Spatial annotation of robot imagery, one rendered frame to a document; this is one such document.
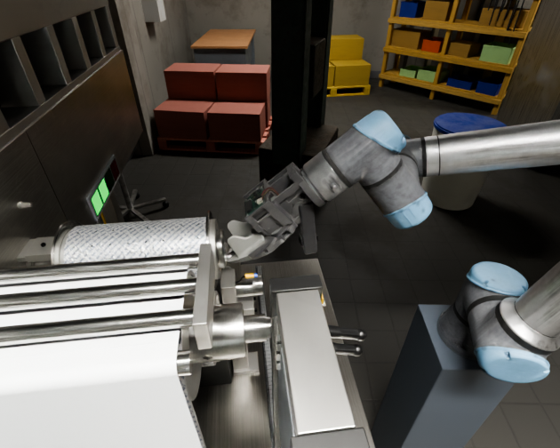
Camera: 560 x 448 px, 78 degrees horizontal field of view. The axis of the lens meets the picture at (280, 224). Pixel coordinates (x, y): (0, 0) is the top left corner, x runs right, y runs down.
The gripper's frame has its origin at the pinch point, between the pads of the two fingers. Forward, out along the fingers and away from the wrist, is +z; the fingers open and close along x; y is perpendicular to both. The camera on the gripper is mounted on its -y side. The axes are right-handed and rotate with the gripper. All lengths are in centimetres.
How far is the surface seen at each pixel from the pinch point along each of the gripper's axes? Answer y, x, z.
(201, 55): -16, -466, 67
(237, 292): -4.8, 3.0, 4.5
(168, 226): 12.5, -2.0, 4.5
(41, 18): 51, -40, 6
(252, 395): -27.1, 9.2, 21.5
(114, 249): 17.1, 1.7, 12.0
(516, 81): -237, -305, -195
